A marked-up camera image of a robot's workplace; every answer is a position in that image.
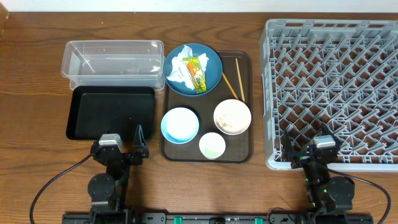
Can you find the small white cup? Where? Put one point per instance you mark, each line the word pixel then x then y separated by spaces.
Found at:
pixel 212 145

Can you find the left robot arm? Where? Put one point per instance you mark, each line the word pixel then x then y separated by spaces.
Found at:
pixel 108 190

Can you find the green snack wrapper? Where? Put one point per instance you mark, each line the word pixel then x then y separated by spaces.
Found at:
pixel 197 75

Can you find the wooden chopstick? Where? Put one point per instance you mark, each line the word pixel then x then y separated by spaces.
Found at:
pixel 240 81
pixel 230 86

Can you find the light blue bowl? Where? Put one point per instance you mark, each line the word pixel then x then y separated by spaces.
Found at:
pixel 179 125

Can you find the wooden chopstick left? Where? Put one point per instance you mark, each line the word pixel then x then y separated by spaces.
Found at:
pixel 230 86

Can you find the black tray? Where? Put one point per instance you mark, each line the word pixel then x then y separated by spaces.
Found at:
pixel 98 110

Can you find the wooden chopstick right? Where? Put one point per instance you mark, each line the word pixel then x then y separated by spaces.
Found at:
pixel 240 81

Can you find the dark blue plate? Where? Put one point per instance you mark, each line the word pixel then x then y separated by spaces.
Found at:
pixel 214 69

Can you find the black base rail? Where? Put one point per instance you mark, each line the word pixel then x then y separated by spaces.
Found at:
pixel 161 218

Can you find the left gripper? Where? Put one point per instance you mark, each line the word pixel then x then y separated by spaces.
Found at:
pixel 142 155

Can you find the brown serving tray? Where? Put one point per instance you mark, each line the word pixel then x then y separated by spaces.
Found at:
pixel 239 148

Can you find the clear plastic bin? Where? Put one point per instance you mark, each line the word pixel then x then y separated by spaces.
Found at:
pixel 114 63

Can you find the white pink bowl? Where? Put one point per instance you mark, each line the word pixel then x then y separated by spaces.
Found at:
pixel 232 105

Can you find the white napkin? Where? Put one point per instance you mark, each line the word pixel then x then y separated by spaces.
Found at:
pixel 180 73

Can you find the grey dishwasher rack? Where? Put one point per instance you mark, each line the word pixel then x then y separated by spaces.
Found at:
pixel 341 73

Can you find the rice food waste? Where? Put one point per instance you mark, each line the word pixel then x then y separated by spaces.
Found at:
pixel 232 122

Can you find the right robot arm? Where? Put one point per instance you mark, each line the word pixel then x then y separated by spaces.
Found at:
pixel 331 196

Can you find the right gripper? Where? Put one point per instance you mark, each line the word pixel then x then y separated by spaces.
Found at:
pixel 300 159

